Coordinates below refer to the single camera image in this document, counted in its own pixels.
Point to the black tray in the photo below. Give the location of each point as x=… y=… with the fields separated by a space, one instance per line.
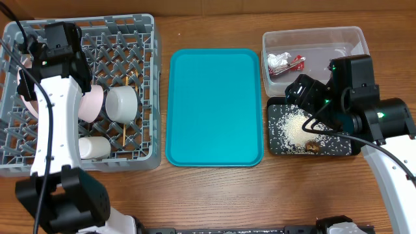
x=325 y=146

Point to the white tissue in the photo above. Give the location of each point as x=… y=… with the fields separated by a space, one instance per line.
x=278 y=60

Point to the small white plate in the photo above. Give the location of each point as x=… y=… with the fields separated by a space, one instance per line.
x=90 y=104

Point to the white paper cup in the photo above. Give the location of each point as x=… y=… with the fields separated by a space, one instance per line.
x=94 y=148

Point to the grey dishwasher rack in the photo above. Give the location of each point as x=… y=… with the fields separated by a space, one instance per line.
x=115 y=47

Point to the teal plastic tray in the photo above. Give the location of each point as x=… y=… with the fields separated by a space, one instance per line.
x=214 y=111

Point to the grey bowl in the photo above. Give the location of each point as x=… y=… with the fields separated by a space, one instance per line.
x=121 y=104

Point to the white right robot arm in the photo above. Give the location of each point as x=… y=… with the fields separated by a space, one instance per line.
x=349 y=106

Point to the red snack wrapper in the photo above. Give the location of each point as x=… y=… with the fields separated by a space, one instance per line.
x=296 y=65

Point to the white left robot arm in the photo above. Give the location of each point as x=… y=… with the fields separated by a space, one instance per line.
x=59 y=194

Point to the large white plate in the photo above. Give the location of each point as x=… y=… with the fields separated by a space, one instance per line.
x=32 y=106

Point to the clear plastic bin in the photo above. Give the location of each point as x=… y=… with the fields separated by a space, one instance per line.
x=318 y=46

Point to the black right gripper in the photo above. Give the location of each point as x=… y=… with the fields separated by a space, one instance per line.
x=301 y=92

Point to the wooden chopstick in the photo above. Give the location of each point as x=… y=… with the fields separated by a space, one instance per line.
x=124 y=126
x=136 y=81

